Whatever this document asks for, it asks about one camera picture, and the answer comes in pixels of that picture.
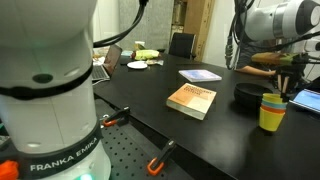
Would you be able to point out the person forearm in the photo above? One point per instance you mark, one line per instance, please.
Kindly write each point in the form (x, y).
(255, 70)

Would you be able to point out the small orange plastic piece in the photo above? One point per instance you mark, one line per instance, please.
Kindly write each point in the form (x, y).
(8, 170)

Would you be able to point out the blue plastic cup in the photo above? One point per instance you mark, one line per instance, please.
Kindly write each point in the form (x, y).
(271, 105)

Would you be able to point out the white paper cup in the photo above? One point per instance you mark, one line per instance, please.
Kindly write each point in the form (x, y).
(140, 45)

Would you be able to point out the lime yellow plastic cup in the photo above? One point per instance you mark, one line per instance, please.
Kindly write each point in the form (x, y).
(271, 98)

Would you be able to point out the orange plastic cup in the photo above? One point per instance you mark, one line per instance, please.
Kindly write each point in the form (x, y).
(270, 110)

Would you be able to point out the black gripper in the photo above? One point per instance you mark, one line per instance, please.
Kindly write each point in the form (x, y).
(293, 71)

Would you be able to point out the brown wooden board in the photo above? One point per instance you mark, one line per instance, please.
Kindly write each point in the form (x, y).
(198, 26)

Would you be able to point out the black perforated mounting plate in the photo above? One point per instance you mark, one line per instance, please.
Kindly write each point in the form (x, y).
(133, 153)

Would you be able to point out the orange robotics textbook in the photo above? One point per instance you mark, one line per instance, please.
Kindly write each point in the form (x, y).
(193, 100)

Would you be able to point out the open laptop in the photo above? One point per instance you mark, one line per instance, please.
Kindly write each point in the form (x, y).
(111, 60)

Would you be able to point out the black office chair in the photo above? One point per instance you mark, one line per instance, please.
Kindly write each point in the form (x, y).
(181, 45)

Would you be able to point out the tablet with lit screen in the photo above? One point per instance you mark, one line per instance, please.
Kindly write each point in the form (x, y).
(308, 99)

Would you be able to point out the grey acoustic panel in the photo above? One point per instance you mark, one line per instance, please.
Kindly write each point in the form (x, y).
(146, 20)

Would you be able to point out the black bowl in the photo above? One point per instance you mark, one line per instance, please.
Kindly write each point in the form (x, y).
(248, 95)

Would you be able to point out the white round plate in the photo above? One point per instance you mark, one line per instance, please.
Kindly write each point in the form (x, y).
(137, 65)

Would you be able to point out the black orange bar clamp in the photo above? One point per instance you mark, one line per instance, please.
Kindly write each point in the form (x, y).
(161, 159)
(116, 117)

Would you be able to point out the yellow green snack bag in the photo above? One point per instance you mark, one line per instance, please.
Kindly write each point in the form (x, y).
(146, 54)

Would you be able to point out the pale blue paperback book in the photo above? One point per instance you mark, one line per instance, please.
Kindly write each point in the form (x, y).
(200, 75)

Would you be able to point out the person grey shirt torso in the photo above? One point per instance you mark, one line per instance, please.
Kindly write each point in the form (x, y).
(255, 53)

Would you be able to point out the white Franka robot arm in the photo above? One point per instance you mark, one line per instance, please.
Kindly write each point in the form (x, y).
(50, 100)

